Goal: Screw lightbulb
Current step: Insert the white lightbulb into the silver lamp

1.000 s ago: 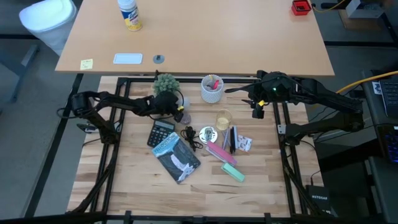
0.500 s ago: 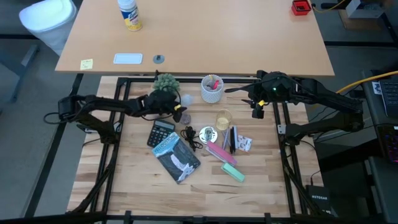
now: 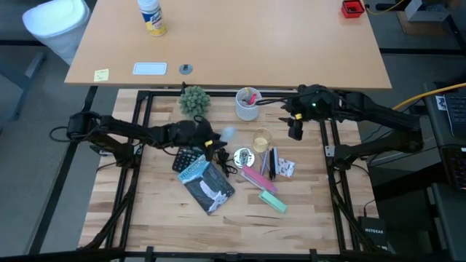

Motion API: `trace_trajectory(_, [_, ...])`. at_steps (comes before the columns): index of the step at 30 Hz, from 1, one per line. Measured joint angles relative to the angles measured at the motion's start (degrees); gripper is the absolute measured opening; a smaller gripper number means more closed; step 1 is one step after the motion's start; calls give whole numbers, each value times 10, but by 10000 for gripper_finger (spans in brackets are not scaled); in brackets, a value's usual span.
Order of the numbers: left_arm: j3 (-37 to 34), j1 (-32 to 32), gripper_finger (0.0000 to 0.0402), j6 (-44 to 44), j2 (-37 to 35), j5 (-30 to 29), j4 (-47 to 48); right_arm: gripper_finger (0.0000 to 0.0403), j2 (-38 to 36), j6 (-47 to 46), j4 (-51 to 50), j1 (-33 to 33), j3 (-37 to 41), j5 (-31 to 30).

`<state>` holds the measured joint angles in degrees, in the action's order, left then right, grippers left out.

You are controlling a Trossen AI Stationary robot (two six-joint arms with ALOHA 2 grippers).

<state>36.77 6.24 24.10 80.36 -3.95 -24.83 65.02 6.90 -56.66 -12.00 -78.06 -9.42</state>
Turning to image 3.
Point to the black aluminium frame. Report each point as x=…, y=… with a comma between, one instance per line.
x=160, y=94

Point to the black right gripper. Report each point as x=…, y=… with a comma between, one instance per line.
x=316, y=103

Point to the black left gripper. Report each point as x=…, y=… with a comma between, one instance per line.
x=187, y=134

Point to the black calculator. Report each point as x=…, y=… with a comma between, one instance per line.
x=183, y=158

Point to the red marker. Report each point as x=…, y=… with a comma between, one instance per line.
x=252, y=99

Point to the yellow sticky note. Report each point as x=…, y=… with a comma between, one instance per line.
x=101, y=75

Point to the black Netgear router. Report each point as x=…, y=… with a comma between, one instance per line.
x=373, y=233

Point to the white textured pen cup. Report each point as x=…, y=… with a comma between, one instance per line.
x=247, y=113

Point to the dark grey side desk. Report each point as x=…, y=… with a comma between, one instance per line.
x=448, y=218

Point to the Yellowstone book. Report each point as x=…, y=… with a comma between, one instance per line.
x=207, y=189

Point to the pink stapler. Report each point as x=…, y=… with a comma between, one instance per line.
x=258, y=179

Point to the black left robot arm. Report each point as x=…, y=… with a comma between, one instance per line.
x=120, y=127

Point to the yellow white wipes canister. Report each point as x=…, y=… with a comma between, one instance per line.
x=153, y=20

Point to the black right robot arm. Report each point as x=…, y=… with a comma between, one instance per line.
x=382, y=113

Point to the yellow highlighter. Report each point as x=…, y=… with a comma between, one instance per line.
x=247, y=91

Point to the tan wooden desk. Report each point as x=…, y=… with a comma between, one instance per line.
x=236, y=43

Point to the cardboard box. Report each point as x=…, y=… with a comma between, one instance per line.
x=418, y=25

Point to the red plastic box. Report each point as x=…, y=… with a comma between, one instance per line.
x=352, y=9

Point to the purple pen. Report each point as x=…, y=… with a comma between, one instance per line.
x=264, y=162

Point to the green artificial potted plant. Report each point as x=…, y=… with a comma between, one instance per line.
x=194, y=101

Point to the black backlit keyboard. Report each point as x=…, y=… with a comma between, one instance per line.
x=457, y=167

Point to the white staples card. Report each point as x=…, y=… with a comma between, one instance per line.
x=287, y=167

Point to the white rectangular card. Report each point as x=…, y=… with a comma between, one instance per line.
x=150, y=68

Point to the white round lightbulb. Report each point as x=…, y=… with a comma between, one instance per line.
x=228, y=134

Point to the black pen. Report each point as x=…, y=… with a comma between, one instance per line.
x=271, y=163

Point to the clear glass cup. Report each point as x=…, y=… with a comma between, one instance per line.
x=262, y=140

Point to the white trash bin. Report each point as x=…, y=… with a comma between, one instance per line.
x=58, y=25

